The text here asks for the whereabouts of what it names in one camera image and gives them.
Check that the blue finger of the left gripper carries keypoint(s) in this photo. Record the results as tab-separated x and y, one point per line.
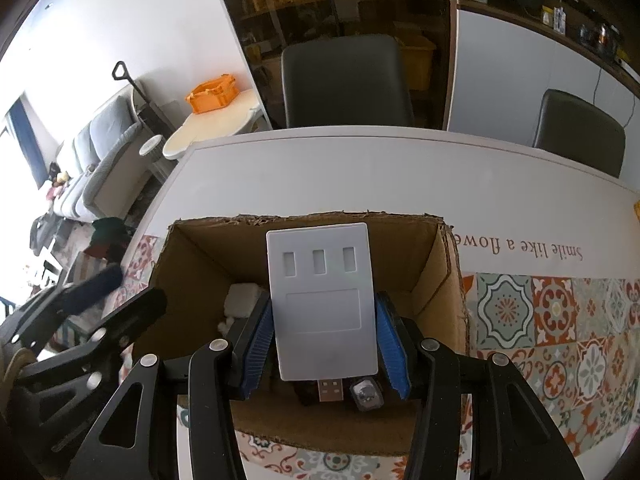
113	336
40	317

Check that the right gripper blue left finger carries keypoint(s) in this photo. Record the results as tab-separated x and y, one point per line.
135	436

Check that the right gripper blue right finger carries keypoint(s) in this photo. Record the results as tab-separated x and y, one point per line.
513	435

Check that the black bike light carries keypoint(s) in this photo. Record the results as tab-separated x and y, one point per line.
361	393

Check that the brown cardboard box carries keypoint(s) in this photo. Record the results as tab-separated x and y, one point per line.
414	261

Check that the striped cushioned chair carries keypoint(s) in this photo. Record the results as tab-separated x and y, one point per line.
108	243

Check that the white square charger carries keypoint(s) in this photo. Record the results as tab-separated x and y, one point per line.
239	304

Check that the patterned table runner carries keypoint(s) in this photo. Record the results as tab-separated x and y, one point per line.
341	334

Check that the grey sofa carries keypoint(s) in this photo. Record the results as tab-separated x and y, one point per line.
105	171

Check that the black vacuum cleaner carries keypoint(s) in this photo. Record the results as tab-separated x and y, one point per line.
148	113

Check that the round white side table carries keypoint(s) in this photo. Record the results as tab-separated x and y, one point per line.
240	116

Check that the orange plastic crate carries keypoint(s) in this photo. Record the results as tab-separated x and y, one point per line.
213	94

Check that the left black chair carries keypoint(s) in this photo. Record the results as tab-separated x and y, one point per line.
345	81

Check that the black chair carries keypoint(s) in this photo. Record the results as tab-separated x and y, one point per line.
345	81
574	129

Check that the right black chair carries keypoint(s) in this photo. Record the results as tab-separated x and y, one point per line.
574	129

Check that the dark glass cabinet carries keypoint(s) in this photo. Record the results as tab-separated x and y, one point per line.
422	29

